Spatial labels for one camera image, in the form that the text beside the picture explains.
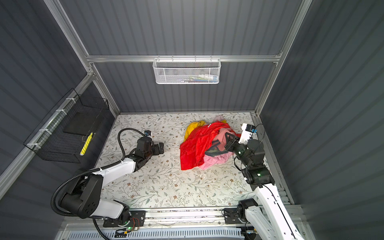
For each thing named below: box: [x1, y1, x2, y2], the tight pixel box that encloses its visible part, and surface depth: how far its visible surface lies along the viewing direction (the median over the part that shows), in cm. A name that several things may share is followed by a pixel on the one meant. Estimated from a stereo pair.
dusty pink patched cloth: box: [213, 128, 236, 152], surface depth 73 cm
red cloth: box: [180, 122, 241, 170], surface depth 88 cm
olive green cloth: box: [205, 146, 228, 157], surface depth 92 cm
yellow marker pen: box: [79, 132, 94, 156], surface depth 71 cm
